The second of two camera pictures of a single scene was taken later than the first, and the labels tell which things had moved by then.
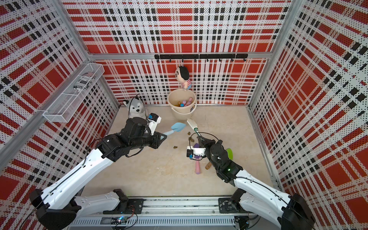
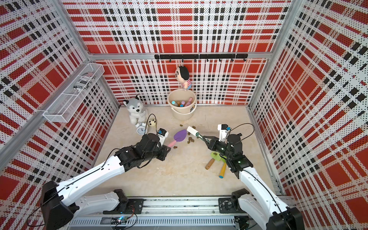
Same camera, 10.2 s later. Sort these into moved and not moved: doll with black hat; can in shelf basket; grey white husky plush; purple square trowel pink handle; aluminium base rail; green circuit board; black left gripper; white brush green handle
Moved: white brush green handle; black left gripper
Not moved: purple square trowel pink handle; doll with black hat; grey white husky plush; green circuit board; aluminium base rail; can in shelf basket
